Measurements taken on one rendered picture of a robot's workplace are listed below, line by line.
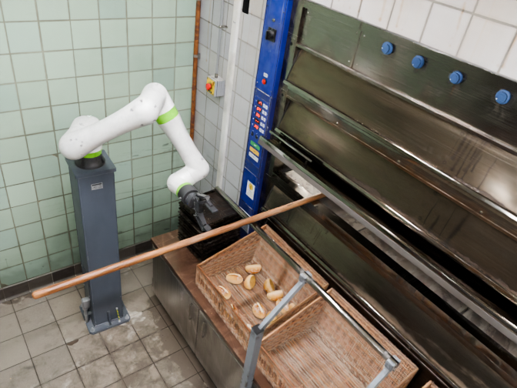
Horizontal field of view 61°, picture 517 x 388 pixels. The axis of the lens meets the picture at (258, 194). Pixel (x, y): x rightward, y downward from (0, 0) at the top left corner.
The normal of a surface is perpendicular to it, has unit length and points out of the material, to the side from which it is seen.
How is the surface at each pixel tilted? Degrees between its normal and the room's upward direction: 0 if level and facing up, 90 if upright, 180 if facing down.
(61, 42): 90
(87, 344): 0
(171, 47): 90
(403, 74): 90
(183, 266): 0
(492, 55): 90
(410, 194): 70
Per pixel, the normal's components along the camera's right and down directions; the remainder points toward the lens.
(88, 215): 0.54, 0.54
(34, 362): 0.14, -0.81
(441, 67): -0.80, 0.25
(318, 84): -0.70, -0.04
